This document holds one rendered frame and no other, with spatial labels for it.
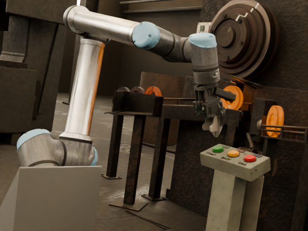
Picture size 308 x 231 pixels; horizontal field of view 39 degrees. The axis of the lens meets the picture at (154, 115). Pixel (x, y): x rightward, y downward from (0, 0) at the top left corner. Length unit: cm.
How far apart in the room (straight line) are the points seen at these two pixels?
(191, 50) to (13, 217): 86
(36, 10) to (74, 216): 320
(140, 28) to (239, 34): 106
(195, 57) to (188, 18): 1050
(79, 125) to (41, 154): 23
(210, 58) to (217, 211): 55
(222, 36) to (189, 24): 940
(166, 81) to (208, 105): 382
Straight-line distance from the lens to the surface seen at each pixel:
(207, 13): 297
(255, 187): 171
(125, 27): 156
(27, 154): 179
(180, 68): 1189
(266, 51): 241
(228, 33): 247
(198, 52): 147
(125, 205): 280
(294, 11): 254
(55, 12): 477
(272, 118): 219
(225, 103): 258
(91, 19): 175
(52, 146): 182
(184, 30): 1201
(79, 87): 193
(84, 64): 194
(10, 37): 522
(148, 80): 537
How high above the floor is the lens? 84
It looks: 5 degrees down
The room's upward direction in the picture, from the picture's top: 8 degrees clockwise
